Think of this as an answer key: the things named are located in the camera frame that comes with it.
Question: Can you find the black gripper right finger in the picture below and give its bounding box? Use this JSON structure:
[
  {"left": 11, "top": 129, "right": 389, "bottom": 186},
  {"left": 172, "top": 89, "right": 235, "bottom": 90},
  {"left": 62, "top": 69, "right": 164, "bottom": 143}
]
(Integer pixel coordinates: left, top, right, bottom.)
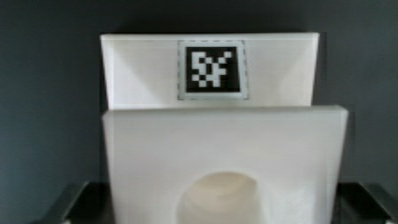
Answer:
[{"left": 331, "top": 182, "right": 398, "bottom": 224}]

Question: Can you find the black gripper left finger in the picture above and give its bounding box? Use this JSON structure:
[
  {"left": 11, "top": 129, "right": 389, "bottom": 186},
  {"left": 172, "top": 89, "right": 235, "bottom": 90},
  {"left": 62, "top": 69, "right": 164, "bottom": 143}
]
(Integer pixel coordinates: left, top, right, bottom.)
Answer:
[{"left": 30, "top": 182, "right": 114, "bottom": 224}]

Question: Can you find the white lamp base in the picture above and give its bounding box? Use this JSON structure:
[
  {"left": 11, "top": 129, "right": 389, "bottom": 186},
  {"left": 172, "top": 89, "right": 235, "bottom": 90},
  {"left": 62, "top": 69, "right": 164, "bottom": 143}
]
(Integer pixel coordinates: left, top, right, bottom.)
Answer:
[{"left": 100, "top": 32, "right": 348, "bottom": 224}]

